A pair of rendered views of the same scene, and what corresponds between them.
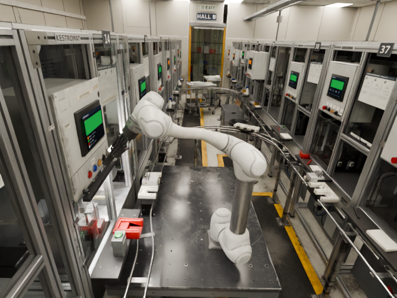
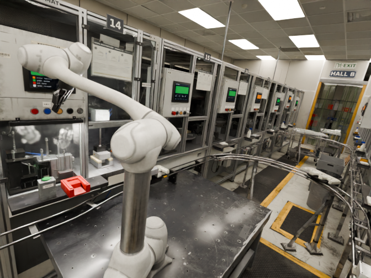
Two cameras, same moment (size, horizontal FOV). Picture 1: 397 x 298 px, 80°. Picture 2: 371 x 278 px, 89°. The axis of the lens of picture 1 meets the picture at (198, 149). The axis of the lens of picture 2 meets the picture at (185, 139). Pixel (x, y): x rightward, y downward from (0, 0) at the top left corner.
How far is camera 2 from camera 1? 1.16 m
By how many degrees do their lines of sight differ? 39
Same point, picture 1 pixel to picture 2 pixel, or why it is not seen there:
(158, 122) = (23, 48)
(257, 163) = (117, 135)
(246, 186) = (126, 176)
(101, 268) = (20, 198)
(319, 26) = not seen: outside the picture
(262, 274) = not seen: outside the picture
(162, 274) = (69, 246)
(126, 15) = (261, 72)
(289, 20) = not seen: outside the picture
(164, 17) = (295, 74)
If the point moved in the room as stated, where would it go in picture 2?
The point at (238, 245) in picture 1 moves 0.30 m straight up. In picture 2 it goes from (114, 266) to (115, 202)
